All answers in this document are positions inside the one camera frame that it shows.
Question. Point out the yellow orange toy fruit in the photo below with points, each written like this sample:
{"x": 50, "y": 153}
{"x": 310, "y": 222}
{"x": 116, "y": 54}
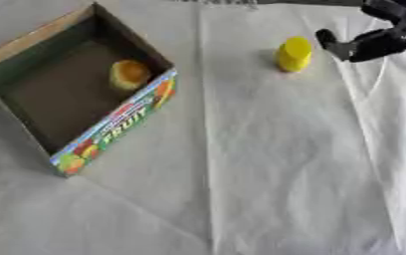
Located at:
{"x": 128, "y": 75}

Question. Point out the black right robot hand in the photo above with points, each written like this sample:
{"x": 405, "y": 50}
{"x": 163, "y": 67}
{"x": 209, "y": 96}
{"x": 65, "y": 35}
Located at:
{"x": 380, "y": 41}

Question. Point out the yellow cylinder block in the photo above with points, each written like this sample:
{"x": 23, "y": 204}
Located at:
{"x": 294, "y": 54}

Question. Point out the open cardboard box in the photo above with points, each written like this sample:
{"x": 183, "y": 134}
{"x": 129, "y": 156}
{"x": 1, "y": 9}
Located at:
{"x": 79, "y": 93}

